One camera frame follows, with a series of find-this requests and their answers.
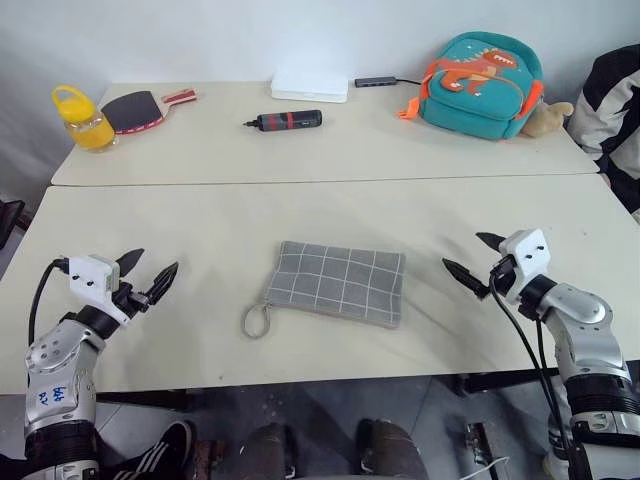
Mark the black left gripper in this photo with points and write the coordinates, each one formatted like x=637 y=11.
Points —
x=129 y=300

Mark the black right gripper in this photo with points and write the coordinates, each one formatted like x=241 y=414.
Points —
x=505 y=277

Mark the grey checked fabric pouch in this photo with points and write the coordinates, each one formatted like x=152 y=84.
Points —
x=335 y=280

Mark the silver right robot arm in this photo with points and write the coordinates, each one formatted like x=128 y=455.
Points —
x=585 y=325

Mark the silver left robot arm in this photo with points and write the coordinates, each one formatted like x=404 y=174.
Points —
x=55 y=360

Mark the beige plush toy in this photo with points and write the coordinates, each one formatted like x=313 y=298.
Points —
x=545 y=117

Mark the yellow lidded plastic jar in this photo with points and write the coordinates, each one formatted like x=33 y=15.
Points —
x=87 y=125

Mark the black red table tennis paddle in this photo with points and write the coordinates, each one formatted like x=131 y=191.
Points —
x=132 y=110

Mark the teal dinosaur backpack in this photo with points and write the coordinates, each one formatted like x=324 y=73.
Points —
x=475 y=85

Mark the person in black white jacket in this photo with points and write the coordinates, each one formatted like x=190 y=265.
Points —
x=610 y=115

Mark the rusty brown metal block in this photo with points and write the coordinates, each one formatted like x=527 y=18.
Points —
x=207 y=460

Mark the grey USB hub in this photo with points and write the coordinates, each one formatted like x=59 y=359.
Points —
x=375 y=81

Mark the black red marker pen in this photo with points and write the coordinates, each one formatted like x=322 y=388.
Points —
x=290 y=120

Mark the dark rounded shape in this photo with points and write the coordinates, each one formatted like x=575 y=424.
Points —
x=392 y=450
x=270 y=455

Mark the white flat box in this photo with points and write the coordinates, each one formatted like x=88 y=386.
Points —
x=310 y=86

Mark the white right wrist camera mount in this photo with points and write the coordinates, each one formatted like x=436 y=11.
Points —
x=530 y=255

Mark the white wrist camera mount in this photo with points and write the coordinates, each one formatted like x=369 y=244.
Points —
x=530 y=255
x=92 y=277

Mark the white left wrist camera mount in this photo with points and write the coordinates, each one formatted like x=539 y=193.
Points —
x=92 y=277

